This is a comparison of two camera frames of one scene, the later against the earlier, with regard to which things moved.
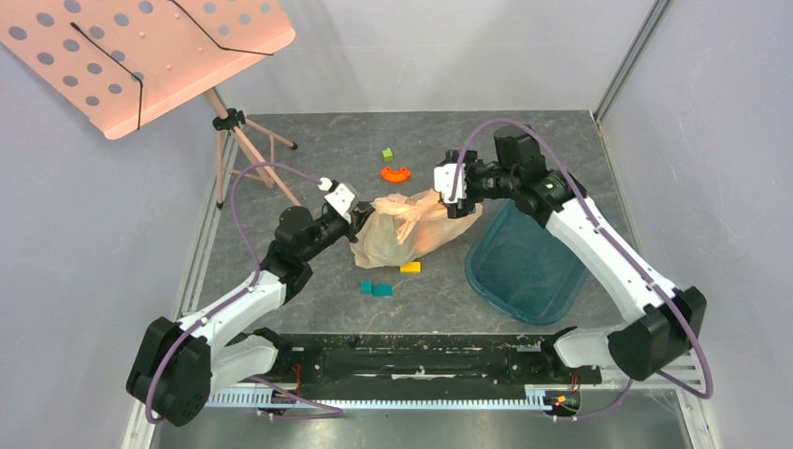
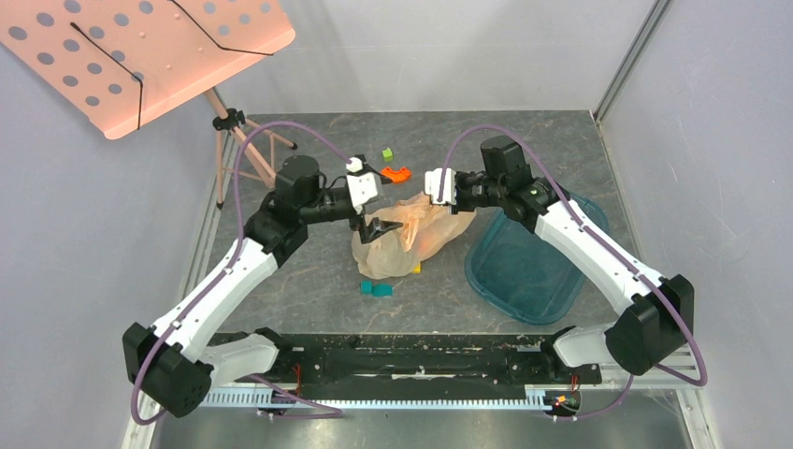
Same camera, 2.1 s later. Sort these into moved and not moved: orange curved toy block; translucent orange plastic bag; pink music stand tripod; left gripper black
Moved: left gripper black
Not moved: orange curved toy block; pink music stand tripod; translucent orange plastic bag
